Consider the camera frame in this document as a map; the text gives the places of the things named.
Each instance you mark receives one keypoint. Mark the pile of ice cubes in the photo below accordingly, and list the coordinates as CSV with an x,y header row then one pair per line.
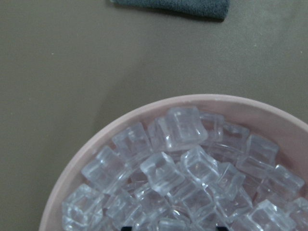
x,y
188,170

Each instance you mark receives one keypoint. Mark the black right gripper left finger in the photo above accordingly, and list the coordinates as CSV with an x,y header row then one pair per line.
x,y
126,228

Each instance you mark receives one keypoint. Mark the grey folded cloth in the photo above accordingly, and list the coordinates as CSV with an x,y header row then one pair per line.
x,y
215,9

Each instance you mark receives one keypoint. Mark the pink bowl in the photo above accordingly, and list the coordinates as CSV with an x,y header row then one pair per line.
x,y
289,132

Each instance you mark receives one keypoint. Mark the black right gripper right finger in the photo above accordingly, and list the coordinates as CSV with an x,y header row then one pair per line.
x,y
221,228

